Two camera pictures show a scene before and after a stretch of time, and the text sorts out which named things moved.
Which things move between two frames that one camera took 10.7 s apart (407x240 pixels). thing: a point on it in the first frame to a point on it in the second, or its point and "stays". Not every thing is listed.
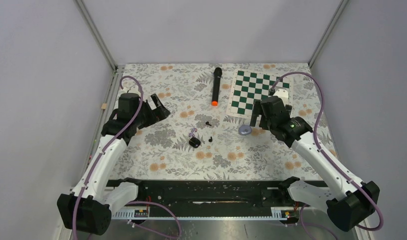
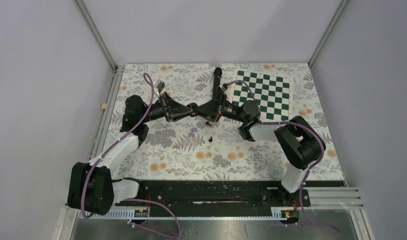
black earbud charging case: [194, 142] to [193, 112]
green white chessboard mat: [247, 87] stays
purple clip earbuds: [193, 130] stays
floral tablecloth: [199, 141] stays
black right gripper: [258, 110] to [208, 111]
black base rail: [216, 194] stays
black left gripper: [155, 113] to [176, 110]
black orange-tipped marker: [217, 74] stays
